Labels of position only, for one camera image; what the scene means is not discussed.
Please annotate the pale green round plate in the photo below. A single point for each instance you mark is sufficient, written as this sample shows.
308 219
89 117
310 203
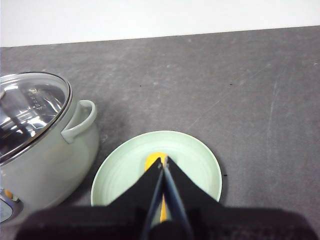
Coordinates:
125 170

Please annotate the glass lid with green knob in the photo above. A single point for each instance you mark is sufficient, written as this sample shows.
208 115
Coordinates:
32 112

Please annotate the pale green electric steamer pot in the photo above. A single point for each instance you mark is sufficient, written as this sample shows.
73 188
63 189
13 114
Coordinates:
50 175

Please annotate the yellow corn cob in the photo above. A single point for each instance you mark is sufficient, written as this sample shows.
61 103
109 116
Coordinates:
151 162

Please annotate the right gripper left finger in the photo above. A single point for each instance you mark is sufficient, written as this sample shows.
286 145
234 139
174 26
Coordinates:
135 200

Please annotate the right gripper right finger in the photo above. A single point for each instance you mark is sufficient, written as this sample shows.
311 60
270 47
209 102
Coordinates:
195 200

